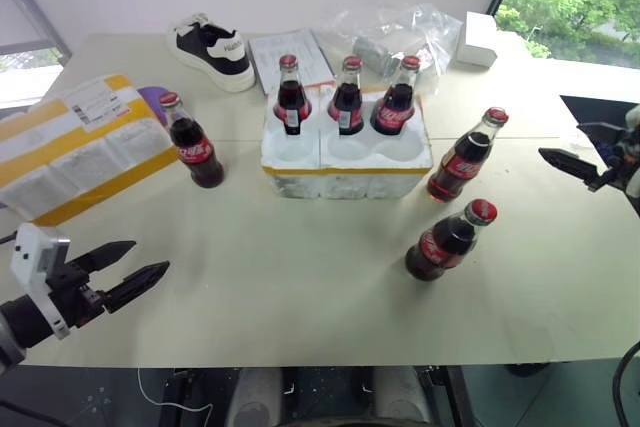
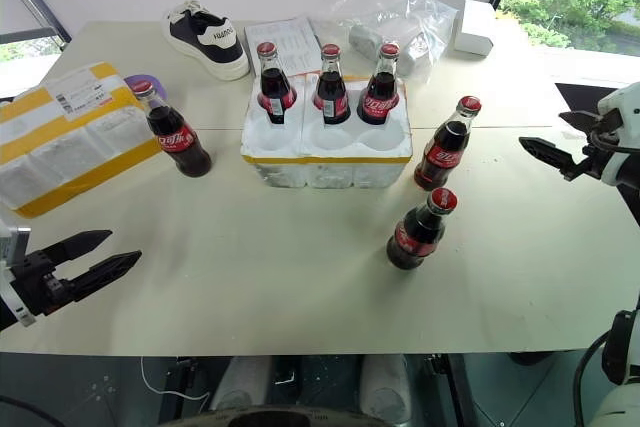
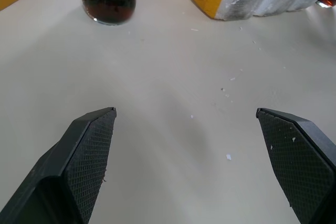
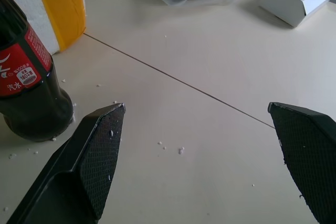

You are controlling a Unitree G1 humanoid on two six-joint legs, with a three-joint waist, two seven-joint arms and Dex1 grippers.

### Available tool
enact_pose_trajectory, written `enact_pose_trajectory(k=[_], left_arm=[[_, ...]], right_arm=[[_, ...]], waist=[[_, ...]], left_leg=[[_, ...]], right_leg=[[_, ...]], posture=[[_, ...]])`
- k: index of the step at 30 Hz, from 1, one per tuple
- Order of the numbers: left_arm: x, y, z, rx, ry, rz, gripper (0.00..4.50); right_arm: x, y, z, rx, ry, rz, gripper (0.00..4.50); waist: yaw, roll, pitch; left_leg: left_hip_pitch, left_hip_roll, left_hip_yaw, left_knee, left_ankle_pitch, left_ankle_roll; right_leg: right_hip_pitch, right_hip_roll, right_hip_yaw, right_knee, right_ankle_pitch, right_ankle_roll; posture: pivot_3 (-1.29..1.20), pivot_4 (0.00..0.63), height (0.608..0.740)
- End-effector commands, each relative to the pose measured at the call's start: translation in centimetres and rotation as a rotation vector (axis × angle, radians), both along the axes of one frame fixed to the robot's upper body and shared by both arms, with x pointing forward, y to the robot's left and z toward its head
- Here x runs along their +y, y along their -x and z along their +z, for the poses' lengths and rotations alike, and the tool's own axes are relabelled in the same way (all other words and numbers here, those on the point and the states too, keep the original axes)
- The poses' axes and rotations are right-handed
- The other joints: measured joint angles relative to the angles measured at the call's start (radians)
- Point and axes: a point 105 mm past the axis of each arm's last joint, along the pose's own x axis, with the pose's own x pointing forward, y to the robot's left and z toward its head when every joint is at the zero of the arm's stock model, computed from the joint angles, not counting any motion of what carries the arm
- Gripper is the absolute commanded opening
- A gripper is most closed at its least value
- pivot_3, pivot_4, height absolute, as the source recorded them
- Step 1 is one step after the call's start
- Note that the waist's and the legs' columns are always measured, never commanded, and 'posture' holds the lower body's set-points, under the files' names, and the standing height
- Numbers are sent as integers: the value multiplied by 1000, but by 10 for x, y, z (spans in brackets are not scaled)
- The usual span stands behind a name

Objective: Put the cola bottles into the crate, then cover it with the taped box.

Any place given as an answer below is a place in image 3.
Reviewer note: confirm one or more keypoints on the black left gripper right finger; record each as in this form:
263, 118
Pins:
299, 161

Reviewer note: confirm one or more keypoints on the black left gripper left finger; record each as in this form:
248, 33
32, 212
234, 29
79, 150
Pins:
78, 166

